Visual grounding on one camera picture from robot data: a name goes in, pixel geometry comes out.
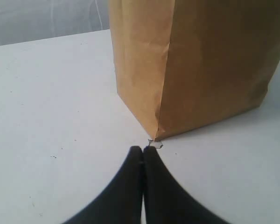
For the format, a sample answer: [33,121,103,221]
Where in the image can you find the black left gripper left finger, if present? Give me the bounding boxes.
[65,146,143,224]

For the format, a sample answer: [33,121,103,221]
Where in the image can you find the torn white paper scrap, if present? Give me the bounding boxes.
[148,139,163,149]

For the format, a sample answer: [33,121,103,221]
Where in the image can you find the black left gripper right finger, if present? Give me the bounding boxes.
[143,146,226,224]

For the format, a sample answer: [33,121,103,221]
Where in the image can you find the brown paper shopping bag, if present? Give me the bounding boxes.
[109,0,280,140]

